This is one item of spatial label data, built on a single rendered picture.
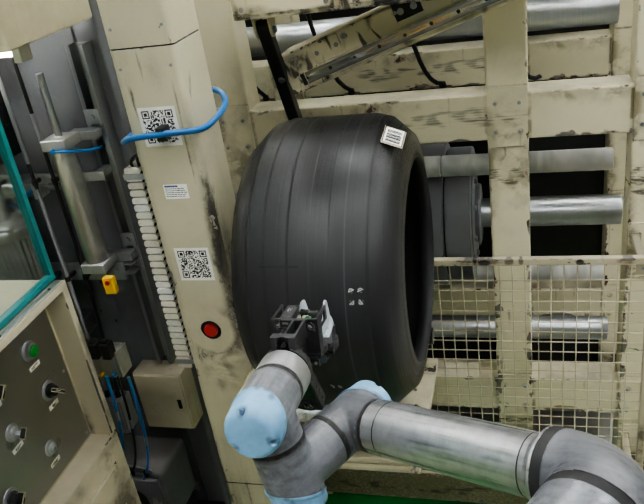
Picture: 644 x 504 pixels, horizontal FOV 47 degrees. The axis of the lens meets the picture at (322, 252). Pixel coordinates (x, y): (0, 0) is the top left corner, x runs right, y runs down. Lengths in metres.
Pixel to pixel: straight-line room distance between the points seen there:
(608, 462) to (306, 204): 0.67
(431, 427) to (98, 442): 0.89
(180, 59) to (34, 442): 0.76
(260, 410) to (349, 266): 0.38
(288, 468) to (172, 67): 0.74
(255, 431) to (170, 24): 0.74
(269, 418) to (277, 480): 0.10
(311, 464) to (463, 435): 0.21
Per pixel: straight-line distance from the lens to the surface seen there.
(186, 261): 1.52
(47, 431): 1.56
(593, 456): 0.81
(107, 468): 1.66
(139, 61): 1.39
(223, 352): 1.62
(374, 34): 1.66
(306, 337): 1.08
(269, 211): 1.26
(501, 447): 0.89
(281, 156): 1.32
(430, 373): 1.79
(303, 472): 0.99
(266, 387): 0.95
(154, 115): 1.41
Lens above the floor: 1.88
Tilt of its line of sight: 27 degrees down
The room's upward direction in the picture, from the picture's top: 9 degrees counter-clockwise
